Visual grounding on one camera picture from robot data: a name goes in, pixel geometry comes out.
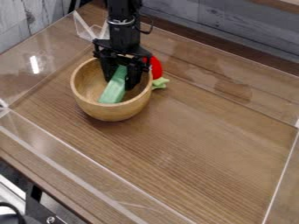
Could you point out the clear acrylic corner bracket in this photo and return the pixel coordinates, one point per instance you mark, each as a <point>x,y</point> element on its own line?
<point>89,32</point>

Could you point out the brown wooden bowl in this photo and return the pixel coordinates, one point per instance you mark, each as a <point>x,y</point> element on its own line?
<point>87,84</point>

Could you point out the black metal table frame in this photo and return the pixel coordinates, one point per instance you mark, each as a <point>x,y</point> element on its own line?
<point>36,210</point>

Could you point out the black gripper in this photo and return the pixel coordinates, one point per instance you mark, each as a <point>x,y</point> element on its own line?
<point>121,50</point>

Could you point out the green rectangular block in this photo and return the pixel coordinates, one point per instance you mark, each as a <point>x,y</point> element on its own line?
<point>115,90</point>

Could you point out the red plush strawberry toy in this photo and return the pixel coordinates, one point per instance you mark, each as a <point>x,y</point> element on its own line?
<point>159,82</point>

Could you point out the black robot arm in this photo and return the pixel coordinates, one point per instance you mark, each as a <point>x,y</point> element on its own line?
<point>123,11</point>

